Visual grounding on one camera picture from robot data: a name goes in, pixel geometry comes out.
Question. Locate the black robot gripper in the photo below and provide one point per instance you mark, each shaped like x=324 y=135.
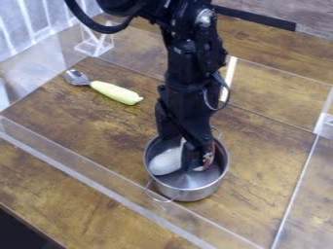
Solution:
x=183 y=111

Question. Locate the silver metal pot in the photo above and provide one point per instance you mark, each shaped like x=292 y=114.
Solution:
x=181 y=185

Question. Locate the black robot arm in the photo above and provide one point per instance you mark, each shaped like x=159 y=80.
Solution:
x=195 y=55

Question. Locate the clear acrylic front barrier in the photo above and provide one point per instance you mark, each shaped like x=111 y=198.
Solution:
x=199 y=230

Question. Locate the clear acrylic barrier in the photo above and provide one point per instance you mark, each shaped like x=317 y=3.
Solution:
x=306 y=226
x=199 y=230

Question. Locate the clear acrylic right barrier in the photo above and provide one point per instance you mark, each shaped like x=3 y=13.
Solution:
x=306 y=226

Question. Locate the black strip on table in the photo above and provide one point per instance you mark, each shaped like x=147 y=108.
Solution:
x=269 y=21

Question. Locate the spoon with yellow handle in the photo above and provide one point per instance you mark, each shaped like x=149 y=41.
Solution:
x=119 y=94

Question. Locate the clear acrylic triangle bracket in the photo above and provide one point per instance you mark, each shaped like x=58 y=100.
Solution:
x=94 y=45

